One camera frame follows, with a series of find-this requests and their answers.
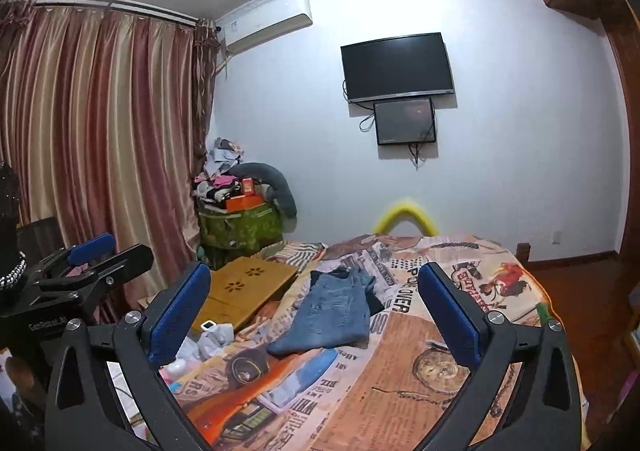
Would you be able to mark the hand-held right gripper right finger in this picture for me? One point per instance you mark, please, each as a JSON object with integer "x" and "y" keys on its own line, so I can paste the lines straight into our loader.
{"x": 445, "y": 311}

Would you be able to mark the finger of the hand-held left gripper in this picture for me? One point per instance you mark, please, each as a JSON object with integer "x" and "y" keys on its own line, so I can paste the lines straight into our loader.
{"x": 125, "y": 261}
{"x": 92, "y": 246}

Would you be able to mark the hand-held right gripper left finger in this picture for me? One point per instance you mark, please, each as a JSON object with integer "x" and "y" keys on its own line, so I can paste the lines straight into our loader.
{"x": 180, "y": 311}

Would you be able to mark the blue denim pants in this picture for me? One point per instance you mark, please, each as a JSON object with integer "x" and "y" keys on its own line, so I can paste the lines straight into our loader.
{"x": 325, "y": 311}

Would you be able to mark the white charger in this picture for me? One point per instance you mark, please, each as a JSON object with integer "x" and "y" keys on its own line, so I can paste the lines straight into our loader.
{"x": 208, "y": 328}

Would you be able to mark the white crumpled clothes pile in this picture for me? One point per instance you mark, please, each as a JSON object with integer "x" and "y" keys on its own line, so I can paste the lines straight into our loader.
{"x": 217, "y": 343}

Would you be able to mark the dark chair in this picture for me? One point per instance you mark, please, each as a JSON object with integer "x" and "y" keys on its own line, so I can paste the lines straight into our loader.
{"x": 40, "y": 236}

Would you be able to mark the dark cloth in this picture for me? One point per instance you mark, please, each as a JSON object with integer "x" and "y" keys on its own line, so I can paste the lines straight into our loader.
{"x": 376, "y": 305}

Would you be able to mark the wooden lap desk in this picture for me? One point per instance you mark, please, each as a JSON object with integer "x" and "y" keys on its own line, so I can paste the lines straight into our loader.
{"x": 250, "y": 286}

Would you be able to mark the printed blanket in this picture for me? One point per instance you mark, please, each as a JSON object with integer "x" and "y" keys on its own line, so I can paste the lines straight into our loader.
{"x": 400, "y": 381}

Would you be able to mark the green patterned storage box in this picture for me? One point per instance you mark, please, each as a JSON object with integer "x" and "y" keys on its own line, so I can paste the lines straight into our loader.
{"x": 240, "y": 226}

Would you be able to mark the yellow foam tube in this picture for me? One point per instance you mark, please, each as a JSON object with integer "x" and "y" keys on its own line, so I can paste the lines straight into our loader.
{"x": 400, "y": 208}

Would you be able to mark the pink striped curtain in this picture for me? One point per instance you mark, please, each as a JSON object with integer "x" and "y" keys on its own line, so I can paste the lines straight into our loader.
{"x": 100, "y": 131}

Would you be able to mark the orange box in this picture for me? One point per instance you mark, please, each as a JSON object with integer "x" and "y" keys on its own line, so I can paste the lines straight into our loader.
{"x": 242, "y": 204}

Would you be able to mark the pile of clothes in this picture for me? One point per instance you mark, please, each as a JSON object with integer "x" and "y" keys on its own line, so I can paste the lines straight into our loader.
{"x": 217, "y": 171}

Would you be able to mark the striped cloth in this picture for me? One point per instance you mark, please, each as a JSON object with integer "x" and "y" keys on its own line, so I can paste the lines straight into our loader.
{"x": 297, "y": 253}

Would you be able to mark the small red box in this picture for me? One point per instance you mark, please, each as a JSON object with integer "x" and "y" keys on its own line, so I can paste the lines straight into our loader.
{"x": 248, "y": 187}

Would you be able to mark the grey plush pillow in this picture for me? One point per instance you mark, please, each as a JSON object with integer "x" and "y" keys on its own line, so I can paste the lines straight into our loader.
{"x": 282, "y": 191}

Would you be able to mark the white air conditioner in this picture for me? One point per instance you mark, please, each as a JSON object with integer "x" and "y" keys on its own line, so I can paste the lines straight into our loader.
{"x": 265, "y": 26}

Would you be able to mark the wooden bed post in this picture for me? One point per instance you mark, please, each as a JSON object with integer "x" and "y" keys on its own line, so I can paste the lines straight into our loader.
{"x": 523, "y": 252}

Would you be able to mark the small wall monitor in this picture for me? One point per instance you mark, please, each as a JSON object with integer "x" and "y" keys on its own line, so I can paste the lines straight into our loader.
{"x": 402, "y": 121}

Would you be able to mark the white curtain rail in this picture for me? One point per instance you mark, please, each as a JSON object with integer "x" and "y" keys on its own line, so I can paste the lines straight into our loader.
{"x": 125, "y": 7}

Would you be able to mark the wall television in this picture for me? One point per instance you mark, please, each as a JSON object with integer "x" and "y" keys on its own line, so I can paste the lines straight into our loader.
{"x": 395, "y": 66}

